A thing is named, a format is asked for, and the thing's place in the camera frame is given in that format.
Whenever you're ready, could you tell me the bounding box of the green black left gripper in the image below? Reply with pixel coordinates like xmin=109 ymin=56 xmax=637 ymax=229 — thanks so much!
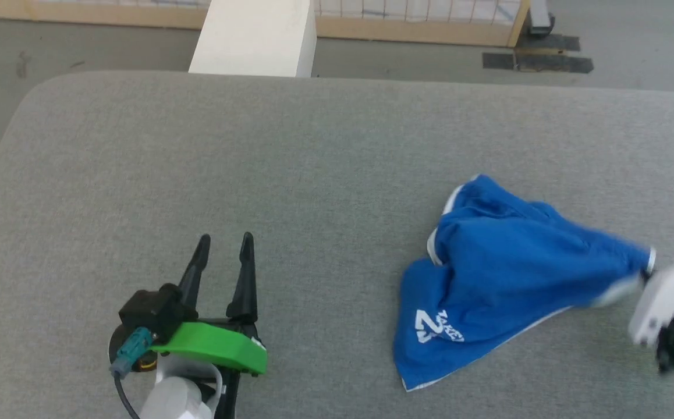
xmin=151 ymin=232 xmax=268 ymax=375

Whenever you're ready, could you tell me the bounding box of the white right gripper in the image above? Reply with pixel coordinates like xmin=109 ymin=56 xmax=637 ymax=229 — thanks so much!
xmin=628 ymin=257 xmax=674 ymax=347

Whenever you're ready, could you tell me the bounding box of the blue sports shirt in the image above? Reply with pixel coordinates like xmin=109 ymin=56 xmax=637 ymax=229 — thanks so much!
xmin=393 ymin=173 xmax=658 ymax=392

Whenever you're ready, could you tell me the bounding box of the white rectangular pillar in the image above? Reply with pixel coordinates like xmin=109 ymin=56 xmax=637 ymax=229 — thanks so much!
xmin=188 ymin=0 xmax=318 ymax=79

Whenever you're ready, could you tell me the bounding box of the grey metal stand foot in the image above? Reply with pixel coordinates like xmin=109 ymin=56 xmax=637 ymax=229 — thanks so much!
xmin=527 ymin=0 xmax=556 ymax=37

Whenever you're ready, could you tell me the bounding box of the black cable with teal plug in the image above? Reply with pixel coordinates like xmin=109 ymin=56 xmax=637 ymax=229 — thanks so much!
xmin=109 ymin=326 xmax=157 ymax=419

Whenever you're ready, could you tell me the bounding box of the wooden frame wire fence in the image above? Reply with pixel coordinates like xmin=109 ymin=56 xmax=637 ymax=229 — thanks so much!
xmin=0 ymin=0 xmax=531 ymax=48

